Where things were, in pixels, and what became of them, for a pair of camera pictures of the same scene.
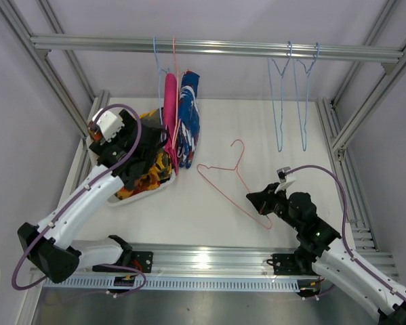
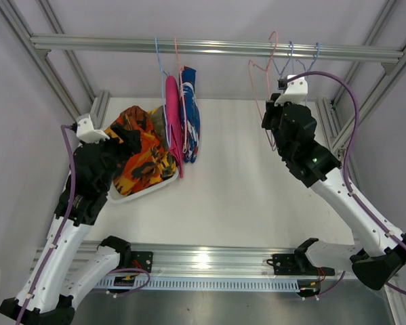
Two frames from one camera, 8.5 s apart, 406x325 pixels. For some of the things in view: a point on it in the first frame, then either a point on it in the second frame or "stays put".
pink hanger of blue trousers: (177, 123) to (184, 138)
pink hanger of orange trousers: (240, 175) to (268, 68)
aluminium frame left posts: (24, 35) stays put
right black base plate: (285, 265) stays put
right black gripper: (262, 200) to (274, 107)
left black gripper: (99, 147) to (132, 145)
